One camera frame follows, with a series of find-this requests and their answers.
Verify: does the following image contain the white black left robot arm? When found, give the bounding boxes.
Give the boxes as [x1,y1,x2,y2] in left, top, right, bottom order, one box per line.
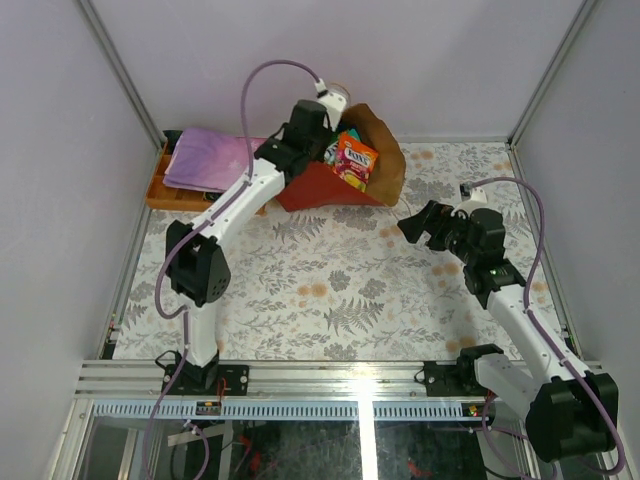
[154,91,348,395]

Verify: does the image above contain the aluminium front rail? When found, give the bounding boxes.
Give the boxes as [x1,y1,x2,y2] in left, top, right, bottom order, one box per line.
[74,360,426,401]

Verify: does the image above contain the wooden tray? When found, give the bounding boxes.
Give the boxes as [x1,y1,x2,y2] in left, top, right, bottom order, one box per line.
[144,137,269,217]

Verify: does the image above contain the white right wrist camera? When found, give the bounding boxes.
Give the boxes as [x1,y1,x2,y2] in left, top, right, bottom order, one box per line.
[451,182,488,217]

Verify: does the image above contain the right aluminium frame post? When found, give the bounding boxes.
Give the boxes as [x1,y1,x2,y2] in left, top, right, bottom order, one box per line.
[507,0,601,150]

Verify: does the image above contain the red brown paper bag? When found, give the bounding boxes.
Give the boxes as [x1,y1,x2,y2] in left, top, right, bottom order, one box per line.
[276,103,406,212]

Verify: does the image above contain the orange Fox's fruits candy bag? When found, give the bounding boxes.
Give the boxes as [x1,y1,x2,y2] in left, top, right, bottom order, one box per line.
[332,132,379,192]

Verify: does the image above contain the teal Fox's mint candy bag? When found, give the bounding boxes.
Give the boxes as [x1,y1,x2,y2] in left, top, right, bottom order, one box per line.
[346,128,361,141]

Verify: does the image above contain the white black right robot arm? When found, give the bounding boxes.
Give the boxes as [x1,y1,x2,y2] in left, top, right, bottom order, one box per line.
[398,201,620,462]

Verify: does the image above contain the aluminium frame post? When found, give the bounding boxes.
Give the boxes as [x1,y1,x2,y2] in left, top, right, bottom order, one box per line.
[75,0,164,149]
[507,0,601,150]

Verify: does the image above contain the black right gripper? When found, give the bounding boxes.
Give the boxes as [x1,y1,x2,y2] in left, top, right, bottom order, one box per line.
[396,201,477,266]

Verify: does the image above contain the left aluminium frame post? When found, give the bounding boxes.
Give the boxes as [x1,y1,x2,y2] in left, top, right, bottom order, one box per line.
[75,0,164,149]

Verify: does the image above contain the pink purple folded cloth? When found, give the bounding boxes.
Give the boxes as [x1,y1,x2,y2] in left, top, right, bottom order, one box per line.
[163,128,249,192]

